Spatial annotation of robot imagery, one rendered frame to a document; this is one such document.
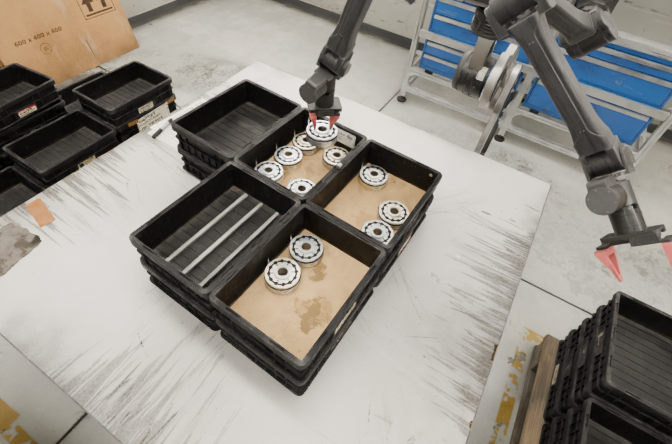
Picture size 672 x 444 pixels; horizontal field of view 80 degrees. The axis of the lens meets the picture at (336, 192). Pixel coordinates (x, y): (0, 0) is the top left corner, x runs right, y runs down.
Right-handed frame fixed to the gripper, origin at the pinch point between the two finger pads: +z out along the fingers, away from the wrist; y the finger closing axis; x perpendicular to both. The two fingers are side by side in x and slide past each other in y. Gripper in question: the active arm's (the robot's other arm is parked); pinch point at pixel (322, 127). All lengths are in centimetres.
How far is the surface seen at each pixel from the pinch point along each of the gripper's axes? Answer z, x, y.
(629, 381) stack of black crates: 57, -74, 100
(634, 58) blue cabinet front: 20, 79, 196
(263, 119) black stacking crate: 22.4, 35.4, -17.5
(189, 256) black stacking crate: 23, -29, -43
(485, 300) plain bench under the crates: 36, -48, 49
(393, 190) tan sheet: 22.6, -8.8, 25.9
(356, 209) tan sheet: 22.7, -16.3, 10.7
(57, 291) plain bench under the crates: 36, -28, -83
